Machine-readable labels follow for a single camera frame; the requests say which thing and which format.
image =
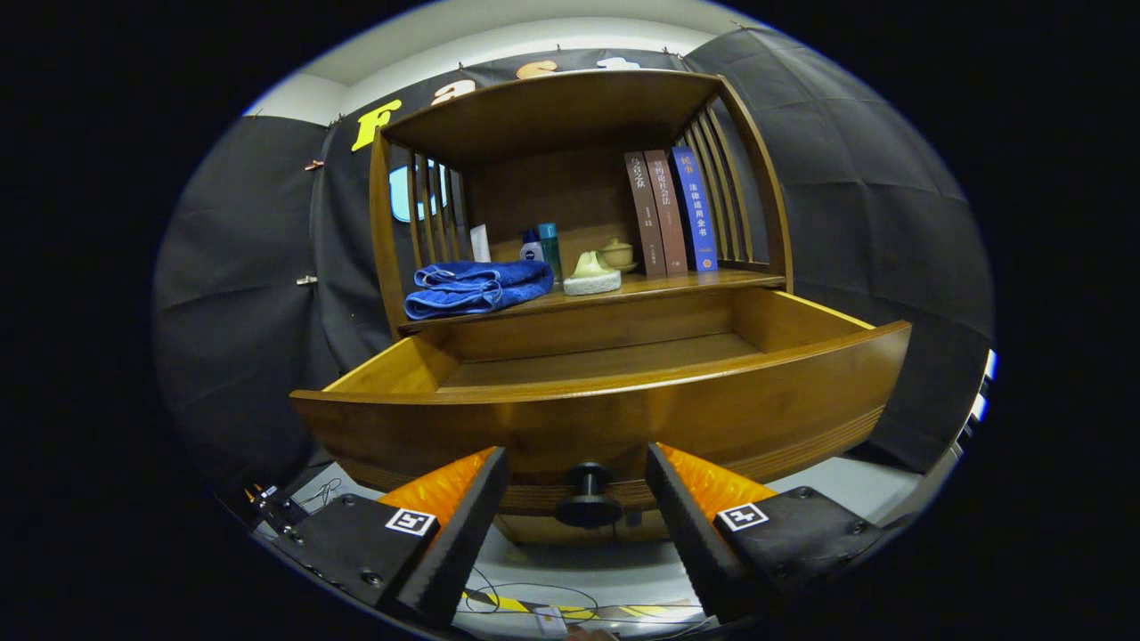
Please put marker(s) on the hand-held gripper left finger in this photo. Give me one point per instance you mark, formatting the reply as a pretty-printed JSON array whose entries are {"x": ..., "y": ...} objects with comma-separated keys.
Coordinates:
[{"x": 463, "y": 534}]

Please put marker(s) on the blue book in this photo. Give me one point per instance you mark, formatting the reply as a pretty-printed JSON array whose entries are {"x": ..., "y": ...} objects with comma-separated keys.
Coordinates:
[{"x": 695, "y": 209}]

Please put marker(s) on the yellow floor tape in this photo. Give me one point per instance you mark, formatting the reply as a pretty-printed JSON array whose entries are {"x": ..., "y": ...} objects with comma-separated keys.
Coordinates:
[{"x": 512, "y": 604}]

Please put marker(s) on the teal bottle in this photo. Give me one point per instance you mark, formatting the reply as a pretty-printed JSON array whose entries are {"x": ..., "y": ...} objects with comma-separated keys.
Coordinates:
[{"x": 550, "y": 249}]

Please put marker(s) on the dark brown book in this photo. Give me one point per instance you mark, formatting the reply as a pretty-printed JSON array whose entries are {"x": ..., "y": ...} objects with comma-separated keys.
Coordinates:
[{"x": 645, "y": 214}]

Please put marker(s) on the wooden countertop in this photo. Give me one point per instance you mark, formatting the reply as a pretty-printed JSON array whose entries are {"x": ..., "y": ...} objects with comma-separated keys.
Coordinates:
[{"x": 677, "y": 282}]

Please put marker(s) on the white bottle with blue cap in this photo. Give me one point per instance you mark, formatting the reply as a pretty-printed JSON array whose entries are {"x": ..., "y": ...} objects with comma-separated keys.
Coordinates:
[{"x": 532, "y": 249}]

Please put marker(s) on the folded blue towel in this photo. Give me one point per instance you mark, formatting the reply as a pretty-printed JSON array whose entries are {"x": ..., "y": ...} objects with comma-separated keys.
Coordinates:
[{"x": 472, "y": 289}]

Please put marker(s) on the reddish brown book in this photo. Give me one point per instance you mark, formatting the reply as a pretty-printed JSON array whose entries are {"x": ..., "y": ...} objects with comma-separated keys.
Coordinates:
[{"x": 666, "y": 209}]

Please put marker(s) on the wooden drawer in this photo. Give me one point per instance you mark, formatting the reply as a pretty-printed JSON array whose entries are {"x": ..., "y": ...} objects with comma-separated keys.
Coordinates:
[{"x": 712, "y": 409}]

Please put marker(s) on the wooden cabinet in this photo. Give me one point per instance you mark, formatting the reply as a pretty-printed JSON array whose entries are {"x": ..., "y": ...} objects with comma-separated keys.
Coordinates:
[{"x": 552, "y": 116}]

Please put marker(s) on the beige lidded teacup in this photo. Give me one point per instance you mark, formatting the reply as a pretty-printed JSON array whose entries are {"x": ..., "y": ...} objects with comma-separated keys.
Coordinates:
[{"x": 617, "y": 256}]

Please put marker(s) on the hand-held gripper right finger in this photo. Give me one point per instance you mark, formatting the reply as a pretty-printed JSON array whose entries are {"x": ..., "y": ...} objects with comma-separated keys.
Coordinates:
[{"x": 690, "y": 534}]

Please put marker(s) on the white card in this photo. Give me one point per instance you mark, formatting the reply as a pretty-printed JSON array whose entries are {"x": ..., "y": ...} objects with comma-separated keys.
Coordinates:
[{"x": 480, "y": 243}]

